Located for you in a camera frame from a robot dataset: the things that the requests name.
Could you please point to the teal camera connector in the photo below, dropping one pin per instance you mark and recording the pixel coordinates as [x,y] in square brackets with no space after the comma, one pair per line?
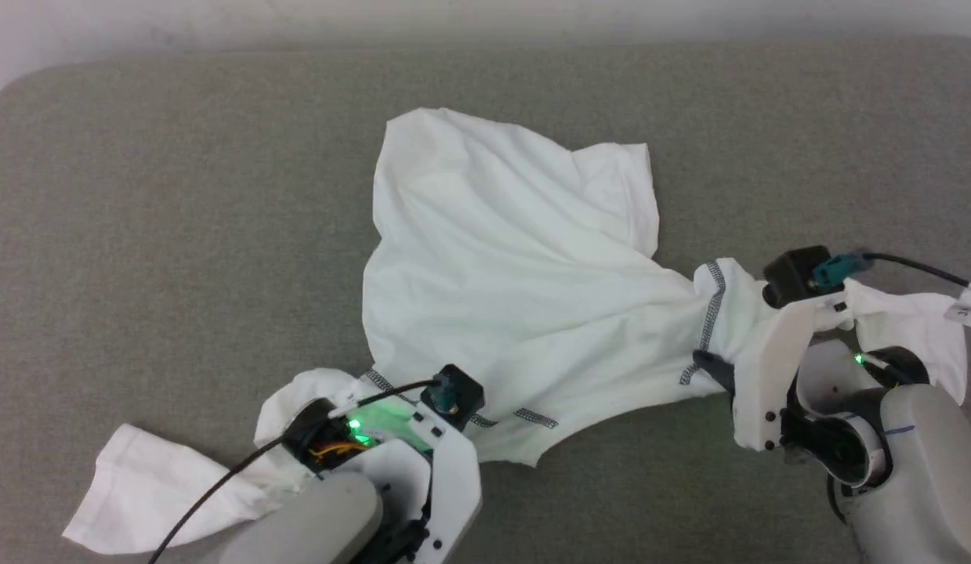
[834,270]
[444,392]

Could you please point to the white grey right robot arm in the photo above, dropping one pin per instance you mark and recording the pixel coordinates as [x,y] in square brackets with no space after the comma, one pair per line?
[924,470]

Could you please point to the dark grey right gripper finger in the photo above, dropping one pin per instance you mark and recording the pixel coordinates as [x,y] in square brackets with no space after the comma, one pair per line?
[719,370]

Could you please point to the teal right camera connector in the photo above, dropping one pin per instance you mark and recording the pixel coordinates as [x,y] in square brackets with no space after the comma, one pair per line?
[834,270]

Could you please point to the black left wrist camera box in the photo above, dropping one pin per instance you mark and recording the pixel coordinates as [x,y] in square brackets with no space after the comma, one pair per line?
[463,395]

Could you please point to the teal left camera connector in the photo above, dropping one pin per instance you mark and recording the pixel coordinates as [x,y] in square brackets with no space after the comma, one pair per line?
[444,392]

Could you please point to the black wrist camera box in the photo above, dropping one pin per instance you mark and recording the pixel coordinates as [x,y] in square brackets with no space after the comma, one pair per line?
[463,395]
[791,278]

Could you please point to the grey upholstered bench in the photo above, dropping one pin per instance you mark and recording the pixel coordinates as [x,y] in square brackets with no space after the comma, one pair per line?
[140,235]

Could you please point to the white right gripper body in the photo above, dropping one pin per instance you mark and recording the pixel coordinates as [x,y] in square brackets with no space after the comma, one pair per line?
[763,392]

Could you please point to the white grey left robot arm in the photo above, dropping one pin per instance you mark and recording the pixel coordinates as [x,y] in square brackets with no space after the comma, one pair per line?
[313,525]

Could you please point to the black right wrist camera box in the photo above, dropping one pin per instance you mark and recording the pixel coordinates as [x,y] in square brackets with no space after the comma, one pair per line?
[791,278]

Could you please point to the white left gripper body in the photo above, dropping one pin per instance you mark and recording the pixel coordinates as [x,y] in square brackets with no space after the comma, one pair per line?
[454,486]

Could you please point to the white long-sleeve garment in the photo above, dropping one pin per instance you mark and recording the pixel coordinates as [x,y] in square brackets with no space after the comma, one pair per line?
[516,258]

